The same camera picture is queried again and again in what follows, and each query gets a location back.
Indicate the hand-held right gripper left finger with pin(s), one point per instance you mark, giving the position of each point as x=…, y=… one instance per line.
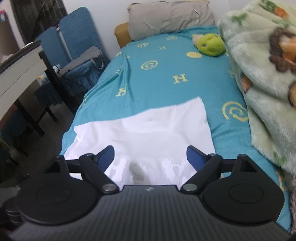
x=106, y=158

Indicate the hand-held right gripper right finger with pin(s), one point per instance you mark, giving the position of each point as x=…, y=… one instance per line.
x=195, y=158

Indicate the white printed t-shirt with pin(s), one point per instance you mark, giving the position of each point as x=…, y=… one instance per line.
x=150, y=134

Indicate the bed with teal patterned sheet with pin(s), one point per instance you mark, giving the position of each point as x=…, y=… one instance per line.
x=161, y=69

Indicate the grey cloth on chair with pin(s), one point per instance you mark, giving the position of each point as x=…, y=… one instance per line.
x=85, y=60

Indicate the green lion print fleece blanket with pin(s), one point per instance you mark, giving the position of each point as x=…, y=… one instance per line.
x=261, y=81

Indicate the small white and blue toy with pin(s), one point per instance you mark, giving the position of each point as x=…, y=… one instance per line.
x=47, y=74

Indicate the green plush toy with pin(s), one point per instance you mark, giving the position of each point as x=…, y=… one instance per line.
x=211, y=45

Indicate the white table with black top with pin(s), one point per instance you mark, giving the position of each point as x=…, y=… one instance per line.
x=18, y=78

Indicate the yellow bed headboard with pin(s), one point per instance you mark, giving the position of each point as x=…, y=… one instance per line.
x=121, y=34

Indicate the blue covered chair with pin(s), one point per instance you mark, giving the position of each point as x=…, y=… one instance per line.
x=78, y=30
x=50, y=46

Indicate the grey pillow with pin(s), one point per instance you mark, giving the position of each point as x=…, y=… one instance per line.
x=171, y=18

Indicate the dark barred window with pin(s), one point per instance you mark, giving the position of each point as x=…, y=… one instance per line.
x=34, y=18

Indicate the brown refrigerator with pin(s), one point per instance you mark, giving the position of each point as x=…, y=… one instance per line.
x=8, y=34

